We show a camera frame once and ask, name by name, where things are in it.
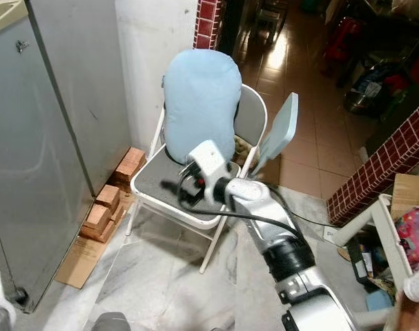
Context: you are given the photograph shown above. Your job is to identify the mini fridge door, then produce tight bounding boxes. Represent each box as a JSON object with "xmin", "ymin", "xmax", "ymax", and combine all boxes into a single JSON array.
[{"xmin": 0, "ymin": 0, "xmax": 94, "ymax": 296}]

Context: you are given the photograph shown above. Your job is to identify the white folding chair grey seat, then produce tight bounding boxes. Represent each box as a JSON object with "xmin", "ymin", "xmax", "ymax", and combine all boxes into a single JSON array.
[{"xmin": 130, "ymin": 83, "xmax": 270, "ymax": 274}]

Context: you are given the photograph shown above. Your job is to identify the brown brick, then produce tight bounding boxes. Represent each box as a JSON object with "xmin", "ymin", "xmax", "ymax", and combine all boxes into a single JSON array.
[
  {"xmin": 95, "ymin": 183, "xmax": 121, "ymax": 210},
  {"xmin": 84, "ymin": 204, "xmax": 115, "ymax": 240},
  {"xmin": 114, "ymin": 147, "xmax": 145, "ymax": 184}
]

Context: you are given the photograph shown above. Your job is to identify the flat brown cardboard sheet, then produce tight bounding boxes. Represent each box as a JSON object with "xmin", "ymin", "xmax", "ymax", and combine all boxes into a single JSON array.
[{"xmin": 54, "ymin": 234, "xmax": 108, "ymax": 289}]

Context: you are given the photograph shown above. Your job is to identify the light blue pillow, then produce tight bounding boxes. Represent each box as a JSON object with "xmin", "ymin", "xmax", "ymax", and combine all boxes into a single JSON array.
[{"xmin": 163, "ymin": 50, "xmax": 243, "ymax": 168}]

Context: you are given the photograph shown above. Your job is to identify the grey robot foot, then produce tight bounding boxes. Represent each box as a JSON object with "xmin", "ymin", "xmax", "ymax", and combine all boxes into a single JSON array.
[{"xmin": 90, "ymin": 312, "xmax": 134, "ymax": 331}]

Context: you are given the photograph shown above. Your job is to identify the light blue flat paddle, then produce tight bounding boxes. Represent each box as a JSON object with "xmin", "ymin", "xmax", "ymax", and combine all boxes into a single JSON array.
[{"xmin": 251, "ymin": 92, "xmax": 300, "ymax": 178}]

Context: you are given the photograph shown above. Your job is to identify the red tiled pillar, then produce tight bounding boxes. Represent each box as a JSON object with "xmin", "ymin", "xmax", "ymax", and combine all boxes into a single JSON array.
[{"xmin": 195, "ymin": 0, "xmax": 227, "ymax": 50}]

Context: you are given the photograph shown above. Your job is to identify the white low table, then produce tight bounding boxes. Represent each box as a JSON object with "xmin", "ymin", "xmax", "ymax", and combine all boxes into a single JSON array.
[{"xmin": 333, "ymin": 193, "xmax": 419, "ymax": 304}]

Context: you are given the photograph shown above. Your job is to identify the dark parked scooter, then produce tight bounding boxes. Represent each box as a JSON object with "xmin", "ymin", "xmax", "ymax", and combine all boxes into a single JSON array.
[{"xmin": 340, "ymin": 52, "xmax": 418, "ymax": 118}]

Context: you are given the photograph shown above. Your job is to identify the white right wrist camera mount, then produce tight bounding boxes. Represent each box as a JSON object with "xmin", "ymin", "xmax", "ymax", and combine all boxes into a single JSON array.
[{"xmin": 188, "ymin": 140, "xmax": 234, "ymax": 202}]

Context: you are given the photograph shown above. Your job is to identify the red tiled low wall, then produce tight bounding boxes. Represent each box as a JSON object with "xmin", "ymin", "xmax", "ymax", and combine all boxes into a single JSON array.
[{"xmin": 327, "ymin": 95, "xmax": 419, "ymax": 228}]

